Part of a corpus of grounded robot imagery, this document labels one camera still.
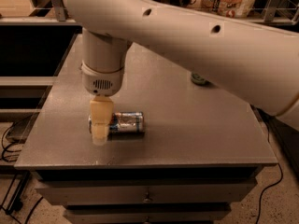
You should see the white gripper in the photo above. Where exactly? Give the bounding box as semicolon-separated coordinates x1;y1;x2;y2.
81;63;124;146

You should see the silver blue redbull can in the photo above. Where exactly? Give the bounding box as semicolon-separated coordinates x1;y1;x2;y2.
105;112;145;133

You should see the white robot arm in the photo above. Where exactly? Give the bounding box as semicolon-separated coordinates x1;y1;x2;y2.
64;0;299;130

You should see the green soda can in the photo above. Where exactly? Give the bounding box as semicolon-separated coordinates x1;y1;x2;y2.
191;73;208;86

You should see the grey cabinet drawer unit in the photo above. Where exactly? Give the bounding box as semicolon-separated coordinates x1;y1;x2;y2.
36;176;257;224

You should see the black cables left floor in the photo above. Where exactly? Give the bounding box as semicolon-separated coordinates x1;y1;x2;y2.
0;115;45;224

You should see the black floor cable right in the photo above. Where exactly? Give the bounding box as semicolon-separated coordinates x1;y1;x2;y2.
254;115;284;224

